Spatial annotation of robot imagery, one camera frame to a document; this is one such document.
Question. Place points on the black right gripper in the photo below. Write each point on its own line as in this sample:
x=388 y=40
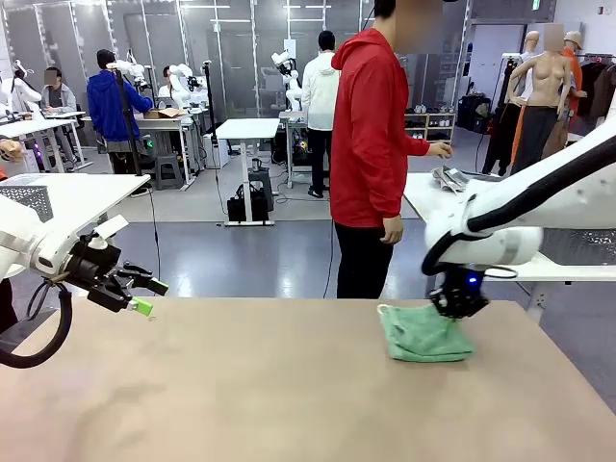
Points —
x=459 y=298

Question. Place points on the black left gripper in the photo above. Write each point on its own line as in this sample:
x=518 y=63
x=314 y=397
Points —
x=96 y=279

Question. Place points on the mint green towel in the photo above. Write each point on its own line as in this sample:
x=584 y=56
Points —
x=418 y=341

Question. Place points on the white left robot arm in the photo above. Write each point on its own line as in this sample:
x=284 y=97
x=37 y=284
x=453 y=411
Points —
x=24 y=240

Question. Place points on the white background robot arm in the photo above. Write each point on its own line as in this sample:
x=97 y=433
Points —
x=24 y=94
x=183 y=84
x=291 y=91
x=130 y=69

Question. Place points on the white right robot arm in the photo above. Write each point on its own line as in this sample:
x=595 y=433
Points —
x=505 y=245

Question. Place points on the person's left forearm red sleeve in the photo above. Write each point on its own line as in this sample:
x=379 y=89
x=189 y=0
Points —
x=416 y=146

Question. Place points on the light grey perforated basket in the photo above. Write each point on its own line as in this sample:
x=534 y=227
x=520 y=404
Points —
x=29 y=195

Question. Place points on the person's right hand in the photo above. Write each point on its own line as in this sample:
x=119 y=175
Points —
x=393 y=231

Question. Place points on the person's left hand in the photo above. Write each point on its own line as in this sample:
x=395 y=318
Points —
x=440 y=150

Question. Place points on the bystander bare hand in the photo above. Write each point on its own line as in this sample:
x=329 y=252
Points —
x=9 y=150

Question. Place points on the large white table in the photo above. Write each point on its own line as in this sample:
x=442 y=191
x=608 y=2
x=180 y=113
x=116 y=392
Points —
x=418 y=197

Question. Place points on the white table with round corner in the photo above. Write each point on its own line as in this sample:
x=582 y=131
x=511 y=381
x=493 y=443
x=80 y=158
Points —
x=96 y=192

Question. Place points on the crumpled grey towel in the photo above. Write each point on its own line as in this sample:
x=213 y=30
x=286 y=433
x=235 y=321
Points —
x=450 y=179

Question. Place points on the grey round seat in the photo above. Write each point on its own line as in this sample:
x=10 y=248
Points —
x=24 y=327

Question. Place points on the grey plastic step stool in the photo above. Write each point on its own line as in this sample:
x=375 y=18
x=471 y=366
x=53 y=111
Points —
x=168 y=171

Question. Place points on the black bag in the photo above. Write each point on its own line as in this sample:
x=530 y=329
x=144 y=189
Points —
x=238 y=207

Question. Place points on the white computer case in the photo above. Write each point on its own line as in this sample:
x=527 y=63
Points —
x=219 y=151

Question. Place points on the black tripod pole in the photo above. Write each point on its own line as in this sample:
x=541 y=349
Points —
x=127 y=125

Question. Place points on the wooden shoe shelf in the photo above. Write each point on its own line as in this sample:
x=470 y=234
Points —
x=435 y=126

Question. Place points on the person in red jacket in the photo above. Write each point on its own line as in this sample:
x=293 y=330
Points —
x=366 y=144

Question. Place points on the open cardboard box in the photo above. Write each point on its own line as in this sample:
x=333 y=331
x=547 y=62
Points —
x=166 y=114

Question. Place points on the person in blue hoodie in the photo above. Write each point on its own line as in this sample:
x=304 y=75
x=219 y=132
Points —
x=110 y=106

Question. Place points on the small white standing table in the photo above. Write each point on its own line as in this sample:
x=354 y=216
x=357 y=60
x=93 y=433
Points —
x=248 y=127

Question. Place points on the long white desk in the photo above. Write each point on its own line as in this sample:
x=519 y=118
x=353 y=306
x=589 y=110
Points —
x=33 y=126

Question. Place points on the seated person in white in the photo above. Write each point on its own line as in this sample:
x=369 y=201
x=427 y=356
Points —
x=166 y=89

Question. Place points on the seated person in grey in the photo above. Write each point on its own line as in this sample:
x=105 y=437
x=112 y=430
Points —
x=60 y=98

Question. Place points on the computer tower with coloured lights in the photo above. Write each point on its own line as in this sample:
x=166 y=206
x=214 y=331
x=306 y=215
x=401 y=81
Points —
x=302 y=146

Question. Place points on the beige mannequin with black trousers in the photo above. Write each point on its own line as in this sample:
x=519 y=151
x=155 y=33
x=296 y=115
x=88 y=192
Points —
x=546 y=77

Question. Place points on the rack of dark clothes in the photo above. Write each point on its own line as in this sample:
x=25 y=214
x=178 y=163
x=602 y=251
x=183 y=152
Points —
x=597 y=86

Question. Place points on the person in white jacket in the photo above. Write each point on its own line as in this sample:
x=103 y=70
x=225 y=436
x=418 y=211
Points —
x=320 y=86

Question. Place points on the white mannequin with black trousers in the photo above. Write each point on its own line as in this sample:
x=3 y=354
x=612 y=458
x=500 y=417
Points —
x=531 y=41

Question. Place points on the mannequin with orange clothes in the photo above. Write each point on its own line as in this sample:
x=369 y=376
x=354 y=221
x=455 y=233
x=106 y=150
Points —
x=572 y=41

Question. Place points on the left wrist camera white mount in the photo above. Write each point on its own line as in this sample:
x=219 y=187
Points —
x=110 y=228

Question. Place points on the grey frame workbench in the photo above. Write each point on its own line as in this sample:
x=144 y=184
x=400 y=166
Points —
x=163 y=122

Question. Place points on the black camera stand pole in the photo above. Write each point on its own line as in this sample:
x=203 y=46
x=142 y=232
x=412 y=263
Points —
x=209 y=101

